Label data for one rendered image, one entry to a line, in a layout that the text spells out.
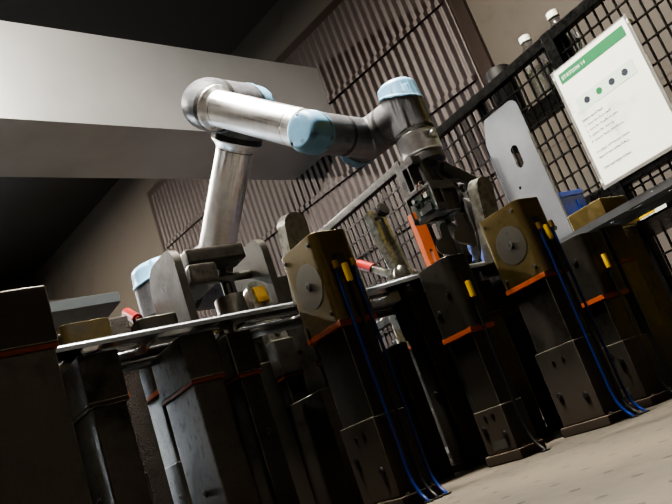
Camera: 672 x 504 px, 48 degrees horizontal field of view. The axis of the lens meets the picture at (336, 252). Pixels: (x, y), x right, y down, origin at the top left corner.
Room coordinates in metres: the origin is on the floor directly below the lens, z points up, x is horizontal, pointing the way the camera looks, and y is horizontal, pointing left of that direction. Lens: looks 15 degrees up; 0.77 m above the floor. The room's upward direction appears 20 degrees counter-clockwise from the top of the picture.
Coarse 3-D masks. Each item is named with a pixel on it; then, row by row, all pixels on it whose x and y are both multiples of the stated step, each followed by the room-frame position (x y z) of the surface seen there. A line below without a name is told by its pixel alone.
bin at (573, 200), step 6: (564, 192) 1.62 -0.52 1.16; (570, 192) 1.62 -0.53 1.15; (576, 192) 1.63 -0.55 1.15; (582, 192) 1.64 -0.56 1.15; (564, 198) 1.62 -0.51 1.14; (570, 198) 1.62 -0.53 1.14; (576, 198) 1.63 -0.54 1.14; (582, 198) 1.64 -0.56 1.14; (564, 204) 1.61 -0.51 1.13; (570, 204) 1.62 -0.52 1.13; (576, 204) 1.63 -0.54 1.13; (582, 204) 1.64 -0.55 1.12; (570, 210) 1.62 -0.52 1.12; (576, 210) 1.62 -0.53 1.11; (468, 246) 1.80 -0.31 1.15
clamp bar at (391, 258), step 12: (384, 204) 1.44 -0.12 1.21; (372, 216) 1.44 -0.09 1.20; (384, 216) 1.44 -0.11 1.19; (372, 228) 1.45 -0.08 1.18; (384, 228) 1.46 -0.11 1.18; (384, 240) 1.44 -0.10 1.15; (396, 240) 1.45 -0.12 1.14; (384, 252) 1.44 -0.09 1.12; (396, 252) 1.46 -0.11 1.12; (396, 264) 1.43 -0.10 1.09; (408, 264) 1.45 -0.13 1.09
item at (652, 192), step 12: (648, 192) 1.13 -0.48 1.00; (660, 192) 1.17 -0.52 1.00; (624, 204) 1.16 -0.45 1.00; (636, 204) 1.15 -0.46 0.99; (648, 204) 1.24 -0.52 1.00; (660, 204) 1.22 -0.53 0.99; (612, 216) 1.18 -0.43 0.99; (624, 216) 1.27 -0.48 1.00; (636, 216) 1.26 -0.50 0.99; (588, 228) 1.22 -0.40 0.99; (600, 228) 1.30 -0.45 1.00; (564, 240) 1.27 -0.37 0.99
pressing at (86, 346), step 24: (480, 264) 1.20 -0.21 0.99; (384, 288) 1.16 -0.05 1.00; (408, 288) 1.23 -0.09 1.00; (240, 312) 0.96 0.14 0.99; (264, 312) 0.98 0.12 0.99; (288, 312) 1.09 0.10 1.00; (384, 312) 1.35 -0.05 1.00; (120, 336) 0.86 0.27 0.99; (144, 336) 0.93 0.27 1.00; (168, 336) 0.97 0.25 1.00; (216, 336) 1.08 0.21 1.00; (72, 360) 0.92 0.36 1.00; (120, 360) 1.01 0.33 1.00; (144, 360) 1.07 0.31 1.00
